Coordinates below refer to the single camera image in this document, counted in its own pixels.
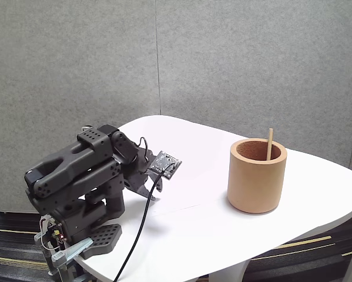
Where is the bare camera circuit board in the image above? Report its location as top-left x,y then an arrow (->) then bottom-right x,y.
147,150 -> 183,180

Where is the motor controller board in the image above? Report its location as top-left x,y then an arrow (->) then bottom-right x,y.
46,216 -> 67,244

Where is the brown cork pen holder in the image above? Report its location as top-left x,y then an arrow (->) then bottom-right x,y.
227,137 -> 288,214

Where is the thin black wire loop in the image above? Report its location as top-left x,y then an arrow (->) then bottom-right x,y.
138,136 -> 150,163

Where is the thick black camera cable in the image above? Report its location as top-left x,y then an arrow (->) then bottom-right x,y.
113,164 -> 176,282

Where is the beige wooden pen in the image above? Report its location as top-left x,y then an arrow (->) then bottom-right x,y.
266,127 -> 274,162

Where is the grey metal table clamp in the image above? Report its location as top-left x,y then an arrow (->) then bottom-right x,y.
33,231 -> 94,282

